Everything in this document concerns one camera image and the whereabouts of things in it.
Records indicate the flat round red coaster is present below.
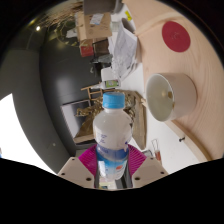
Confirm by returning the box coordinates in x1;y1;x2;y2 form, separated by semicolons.
161;20;192;54

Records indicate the small red box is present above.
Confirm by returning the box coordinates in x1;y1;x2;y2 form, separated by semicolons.
79;39;95;58

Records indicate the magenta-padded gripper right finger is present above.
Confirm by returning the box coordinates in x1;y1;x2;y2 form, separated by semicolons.
122;143;170;190

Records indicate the wooden stool frame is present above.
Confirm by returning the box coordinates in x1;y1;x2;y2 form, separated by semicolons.
80;82;107;102

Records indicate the clear blue-capped drink bottle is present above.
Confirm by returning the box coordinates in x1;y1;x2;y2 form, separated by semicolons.
92;92;134;182

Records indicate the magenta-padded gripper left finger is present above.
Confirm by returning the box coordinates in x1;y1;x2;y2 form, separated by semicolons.
57;144;101;190

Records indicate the white cup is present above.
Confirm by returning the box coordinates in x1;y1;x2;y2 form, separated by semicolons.
145;72;198;123

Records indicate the brown cardboard box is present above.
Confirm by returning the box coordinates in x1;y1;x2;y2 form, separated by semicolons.
75;11;113;42

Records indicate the white jug with green label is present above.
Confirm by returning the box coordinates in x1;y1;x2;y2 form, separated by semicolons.
100;67;121;90

